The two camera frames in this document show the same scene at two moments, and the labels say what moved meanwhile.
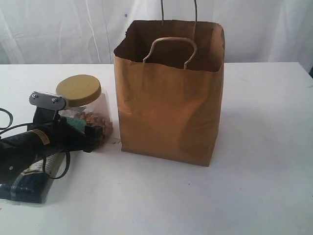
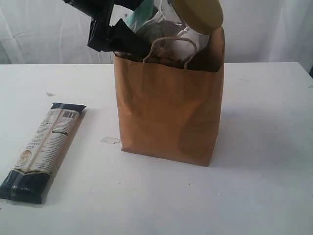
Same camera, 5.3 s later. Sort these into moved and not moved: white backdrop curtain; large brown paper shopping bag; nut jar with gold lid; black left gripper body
Moved: nut jar with gold lid; black left gripper body
Not moved: white backdrop curtain; large brown paper shopping bag
